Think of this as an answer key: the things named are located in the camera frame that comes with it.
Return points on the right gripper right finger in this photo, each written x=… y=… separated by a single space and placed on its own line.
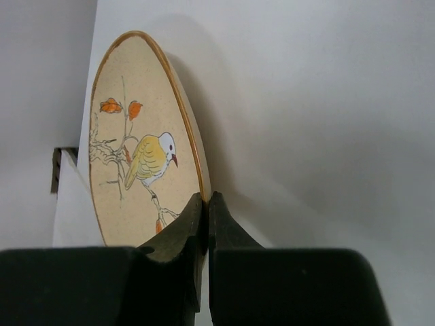
x=229 y=248

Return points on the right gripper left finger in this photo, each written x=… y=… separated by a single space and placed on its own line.
x=181 y=244

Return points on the round wooden plate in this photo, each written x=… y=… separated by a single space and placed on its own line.
x=146 y=154

